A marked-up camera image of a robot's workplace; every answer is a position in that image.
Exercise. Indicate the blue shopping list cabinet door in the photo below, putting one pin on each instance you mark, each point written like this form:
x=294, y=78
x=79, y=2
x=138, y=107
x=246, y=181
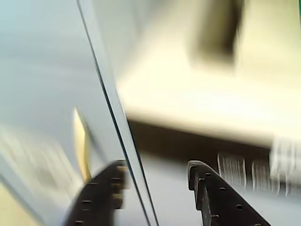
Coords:
x=47, y=70

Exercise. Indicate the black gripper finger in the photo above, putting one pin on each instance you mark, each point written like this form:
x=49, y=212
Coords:
x=98, y=195
x=223, y=204

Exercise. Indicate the blue toy kitchen cabinet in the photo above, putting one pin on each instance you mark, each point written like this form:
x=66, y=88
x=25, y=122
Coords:
x=169, y=202

